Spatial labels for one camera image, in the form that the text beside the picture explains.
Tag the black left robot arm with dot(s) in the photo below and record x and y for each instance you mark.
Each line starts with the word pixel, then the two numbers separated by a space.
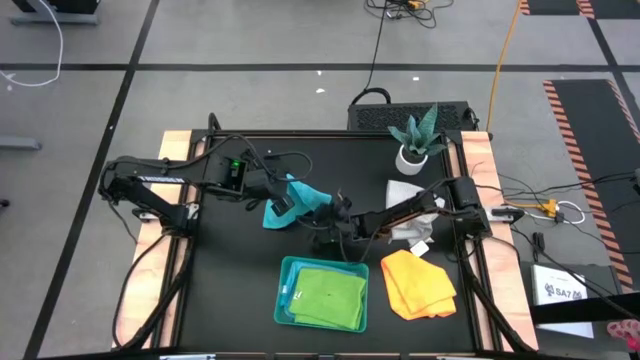
pixel 160 172

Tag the grey floor bar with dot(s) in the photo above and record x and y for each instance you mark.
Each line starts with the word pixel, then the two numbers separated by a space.
pixel 20 143

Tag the white paper box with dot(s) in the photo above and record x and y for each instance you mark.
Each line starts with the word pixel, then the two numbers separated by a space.
pixel 557 280

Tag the black table clamp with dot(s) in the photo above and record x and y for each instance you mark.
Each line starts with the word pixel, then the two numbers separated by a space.
pixel 507 214
pixel 142 214

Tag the black beam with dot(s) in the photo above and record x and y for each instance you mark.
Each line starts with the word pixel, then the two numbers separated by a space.
pixel 575 310

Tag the grey desk foot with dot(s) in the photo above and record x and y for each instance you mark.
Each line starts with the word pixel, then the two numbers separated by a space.
pixel 50 20

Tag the black hazard-striped floor mat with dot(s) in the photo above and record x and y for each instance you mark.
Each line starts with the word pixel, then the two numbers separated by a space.
pixel 595 130
pixel 550 6

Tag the orange microfiber towel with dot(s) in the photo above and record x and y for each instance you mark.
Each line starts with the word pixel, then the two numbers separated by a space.
pixel 415 285

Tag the black computer case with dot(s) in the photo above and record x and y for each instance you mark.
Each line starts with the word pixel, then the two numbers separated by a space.
pixel 370 117

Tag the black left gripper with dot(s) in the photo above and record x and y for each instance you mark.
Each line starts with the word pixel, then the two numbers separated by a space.
pixel 265 185

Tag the black box on desk foot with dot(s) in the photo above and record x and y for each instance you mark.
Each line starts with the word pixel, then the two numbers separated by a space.
pixel 55 5

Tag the green microfiber towel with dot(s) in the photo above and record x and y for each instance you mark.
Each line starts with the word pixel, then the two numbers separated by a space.
pixel 330 297

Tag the teal microfiber towel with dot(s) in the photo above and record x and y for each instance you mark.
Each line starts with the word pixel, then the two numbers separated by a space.
pixel 310 197

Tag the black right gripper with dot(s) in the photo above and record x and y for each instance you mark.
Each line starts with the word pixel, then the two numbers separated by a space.
pixel 337 222

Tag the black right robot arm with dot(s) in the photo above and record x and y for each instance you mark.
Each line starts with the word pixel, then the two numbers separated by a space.
pixel 400 215

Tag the green artificial plant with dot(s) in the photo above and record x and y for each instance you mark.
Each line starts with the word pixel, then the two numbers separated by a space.
pixel 417 137

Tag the black power adapter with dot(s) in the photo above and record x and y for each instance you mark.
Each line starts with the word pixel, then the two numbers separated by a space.
pixel 538 240

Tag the pink patterned object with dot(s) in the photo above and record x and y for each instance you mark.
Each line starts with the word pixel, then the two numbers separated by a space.
pixel 625 332

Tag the grey microfiber towel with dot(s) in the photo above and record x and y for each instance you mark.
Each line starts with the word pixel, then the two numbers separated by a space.
pixel 400 190

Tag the yellow power splitter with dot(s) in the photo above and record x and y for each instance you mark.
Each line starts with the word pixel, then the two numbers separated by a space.
pixel 548 206

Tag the black aluminium table frame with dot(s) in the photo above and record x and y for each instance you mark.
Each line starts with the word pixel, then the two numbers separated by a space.
pixel 330 134

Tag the teal plastic tray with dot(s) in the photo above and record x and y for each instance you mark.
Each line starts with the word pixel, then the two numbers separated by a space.
pixel 278 300

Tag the white plant pot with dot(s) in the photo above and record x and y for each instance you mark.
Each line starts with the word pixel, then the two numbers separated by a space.
pixel 410 167

